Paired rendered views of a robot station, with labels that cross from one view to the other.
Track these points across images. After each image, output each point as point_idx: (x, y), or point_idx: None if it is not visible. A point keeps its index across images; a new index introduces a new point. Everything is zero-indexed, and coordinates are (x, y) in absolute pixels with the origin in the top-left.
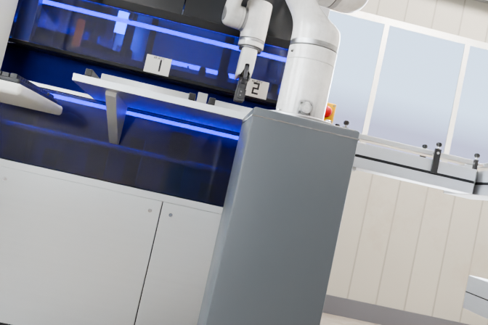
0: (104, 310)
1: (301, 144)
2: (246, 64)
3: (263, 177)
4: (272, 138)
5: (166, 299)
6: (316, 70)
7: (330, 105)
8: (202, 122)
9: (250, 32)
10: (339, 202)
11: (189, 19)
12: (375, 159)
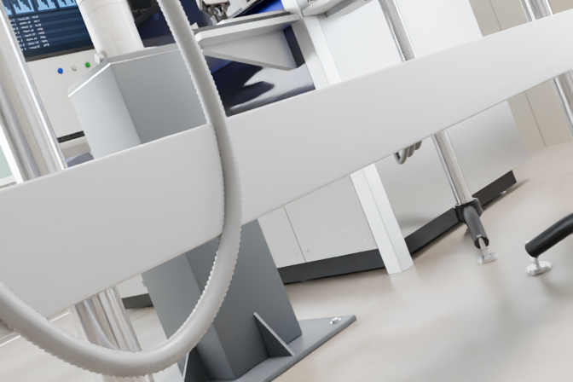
0: (277, 240)
1: (93, 96)
2: None
3: (95, 136)
4: (83, 104)
5: (303, 213)
6: (90, 21)
7: None
8: (224, 60)
9: None
10: (130, 123)
11: None
12: None
